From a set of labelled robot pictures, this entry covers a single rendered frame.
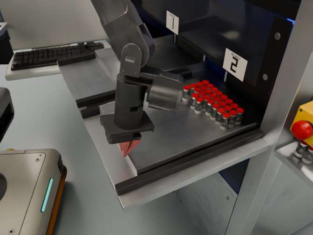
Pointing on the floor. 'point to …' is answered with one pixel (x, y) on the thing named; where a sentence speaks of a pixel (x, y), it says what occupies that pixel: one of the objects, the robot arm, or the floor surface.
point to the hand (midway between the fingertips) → (124, 152)
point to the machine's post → (277, 121)
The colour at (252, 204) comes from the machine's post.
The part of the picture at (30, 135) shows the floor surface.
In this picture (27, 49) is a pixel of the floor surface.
